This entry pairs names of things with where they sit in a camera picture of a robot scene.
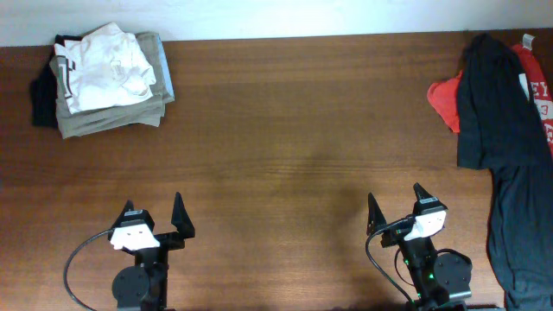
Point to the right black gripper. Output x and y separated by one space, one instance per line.
376 218

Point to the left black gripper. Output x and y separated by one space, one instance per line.
182 224

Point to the red printed t-shirt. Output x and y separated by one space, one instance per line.
442 95

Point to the dark green t-shirt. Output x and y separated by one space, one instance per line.
501 131

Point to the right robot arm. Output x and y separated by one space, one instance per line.
442 277

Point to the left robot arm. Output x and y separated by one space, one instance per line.
144 285

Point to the olive folded garment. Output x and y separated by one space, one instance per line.
149 112

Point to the light blue folded garment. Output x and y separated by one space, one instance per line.
169 94

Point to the white folded shirt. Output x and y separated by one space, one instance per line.
105 68

